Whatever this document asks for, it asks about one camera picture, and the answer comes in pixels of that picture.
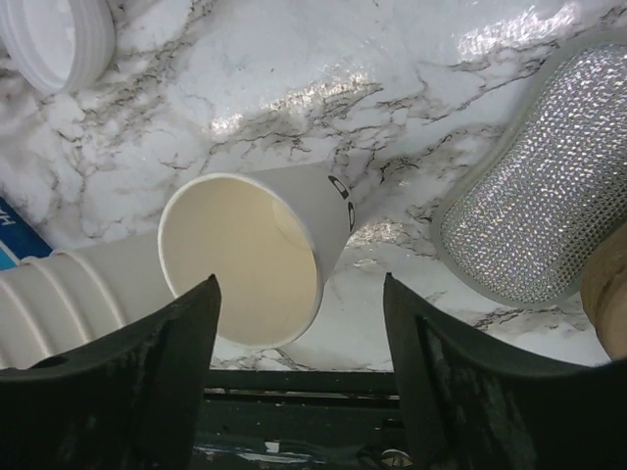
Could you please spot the brown cardboard cup carrier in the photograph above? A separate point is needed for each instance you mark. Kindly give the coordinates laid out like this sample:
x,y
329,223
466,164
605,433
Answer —
x,y
603,294

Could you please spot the single paper cup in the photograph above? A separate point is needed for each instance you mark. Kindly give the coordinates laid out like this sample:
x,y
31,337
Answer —
x,y
271,238

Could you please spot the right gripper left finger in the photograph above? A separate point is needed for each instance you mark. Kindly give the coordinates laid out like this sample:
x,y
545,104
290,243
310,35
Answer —
x,y
129,400

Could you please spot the stack of white lids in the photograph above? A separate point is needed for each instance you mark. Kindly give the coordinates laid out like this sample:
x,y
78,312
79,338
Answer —
x,y
58,46

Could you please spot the stack of paper cups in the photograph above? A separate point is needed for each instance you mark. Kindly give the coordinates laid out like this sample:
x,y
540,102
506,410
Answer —
x,y
56,304

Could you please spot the blue razor package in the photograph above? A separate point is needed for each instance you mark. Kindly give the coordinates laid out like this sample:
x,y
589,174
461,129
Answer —
x,y
18,239

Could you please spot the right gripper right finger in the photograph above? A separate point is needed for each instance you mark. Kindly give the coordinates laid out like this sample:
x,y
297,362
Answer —
x,y
472,400

